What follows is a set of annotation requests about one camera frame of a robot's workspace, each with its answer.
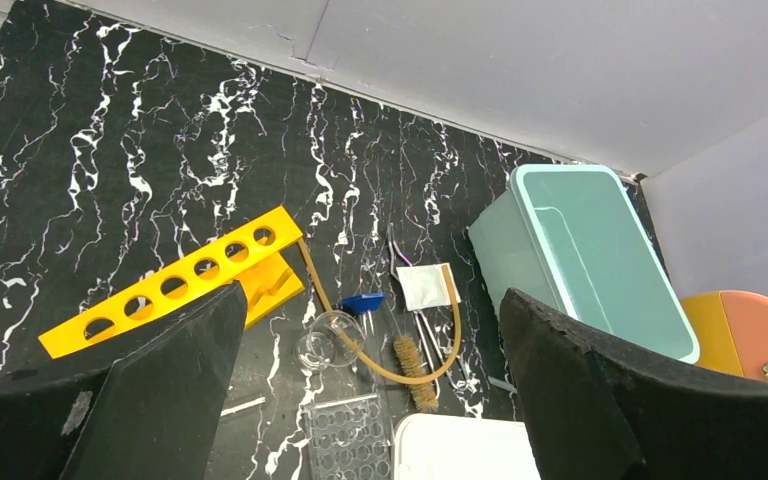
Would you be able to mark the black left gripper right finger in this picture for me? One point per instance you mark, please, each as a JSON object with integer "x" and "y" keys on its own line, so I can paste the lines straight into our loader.
{"x": 596, "y": 406}

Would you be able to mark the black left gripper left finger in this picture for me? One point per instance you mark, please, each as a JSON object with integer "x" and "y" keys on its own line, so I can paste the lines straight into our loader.
{"x": 141, "y": 405}

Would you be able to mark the brown bristle tube brush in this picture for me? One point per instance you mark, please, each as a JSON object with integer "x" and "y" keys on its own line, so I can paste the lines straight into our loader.
{"x": 411, "y": 364}

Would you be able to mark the blue capped test tube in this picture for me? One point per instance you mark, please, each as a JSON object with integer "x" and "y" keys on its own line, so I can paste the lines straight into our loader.
{"x": 360, "y": 308}

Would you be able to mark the clear glass rod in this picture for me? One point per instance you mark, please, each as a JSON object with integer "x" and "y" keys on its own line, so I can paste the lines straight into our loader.
{"x": 243, "y": 406}

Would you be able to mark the white orange centrifuge drum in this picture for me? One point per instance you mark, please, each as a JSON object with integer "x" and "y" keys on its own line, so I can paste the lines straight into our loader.
{"x": 731, "y": 327}

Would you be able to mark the white bin lid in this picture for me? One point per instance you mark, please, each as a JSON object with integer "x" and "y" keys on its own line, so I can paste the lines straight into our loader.
{"x": 433, "y": 446}

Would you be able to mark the mint green plastic bin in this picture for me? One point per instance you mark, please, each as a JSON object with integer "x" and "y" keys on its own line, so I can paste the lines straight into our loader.
{"x": 569, "y": 236}

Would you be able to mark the yellow test tube rack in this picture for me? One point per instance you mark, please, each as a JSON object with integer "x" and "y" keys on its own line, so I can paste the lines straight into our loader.
{"x": 250, "y": 255}

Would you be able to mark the clear well plate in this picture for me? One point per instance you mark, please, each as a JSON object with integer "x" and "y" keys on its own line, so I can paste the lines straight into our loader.
{"x": 350, "y": 438}

